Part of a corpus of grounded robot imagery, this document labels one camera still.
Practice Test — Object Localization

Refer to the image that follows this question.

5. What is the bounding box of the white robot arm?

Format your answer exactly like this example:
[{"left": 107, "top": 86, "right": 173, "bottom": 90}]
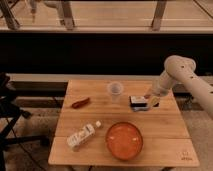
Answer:
[{"left": 129, "top": 55, "right": 213, "bottom": 120}]

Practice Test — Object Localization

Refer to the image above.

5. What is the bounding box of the translucent plastic cup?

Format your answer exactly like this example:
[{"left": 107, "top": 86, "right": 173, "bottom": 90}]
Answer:
[{"left": 107, "top": 82, "right": 124, "bottom": 103}]

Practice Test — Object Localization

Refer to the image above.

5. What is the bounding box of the orange ceramic bowl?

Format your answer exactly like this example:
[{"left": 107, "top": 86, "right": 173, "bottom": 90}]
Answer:
[{"left": 105, "top": 122, "right": 143, "bottom": 161}]

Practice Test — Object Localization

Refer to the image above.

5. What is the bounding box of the wooden table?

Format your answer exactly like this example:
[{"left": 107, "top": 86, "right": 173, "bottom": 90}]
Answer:
[{"left": 49, "top": 80, "right": 199, "bottom": 167}]

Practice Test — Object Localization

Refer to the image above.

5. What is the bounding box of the red brown chili pepper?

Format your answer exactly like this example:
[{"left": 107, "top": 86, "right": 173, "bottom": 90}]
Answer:
[{"left": 71, "top": 98, "right": 90, "bottom": 109}]

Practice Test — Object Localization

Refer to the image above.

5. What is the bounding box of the white plastic bottle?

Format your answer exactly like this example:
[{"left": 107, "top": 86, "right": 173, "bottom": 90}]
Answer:
[{"left": 67, "top": 121, "right": 102, "bottom": 150}]

